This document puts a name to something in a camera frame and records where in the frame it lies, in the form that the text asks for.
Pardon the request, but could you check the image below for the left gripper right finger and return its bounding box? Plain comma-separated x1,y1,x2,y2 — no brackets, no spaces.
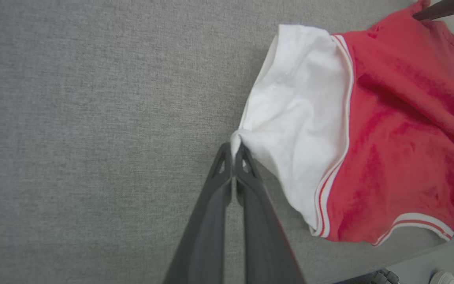
234,142,306,284

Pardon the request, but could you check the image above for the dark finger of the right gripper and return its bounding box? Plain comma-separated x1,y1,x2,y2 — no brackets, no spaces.
412,0,454,21

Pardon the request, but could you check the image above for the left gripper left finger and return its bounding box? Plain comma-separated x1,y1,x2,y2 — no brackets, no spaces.
163,142,234,284

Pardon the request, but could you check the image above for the red and white garment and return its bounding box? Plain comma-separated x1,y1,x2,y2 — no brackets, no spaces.
230,0,454,250

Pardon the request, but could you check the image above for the white rounded cap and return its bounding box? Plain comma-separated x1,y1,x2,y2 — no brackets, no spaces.
429,270,454,284

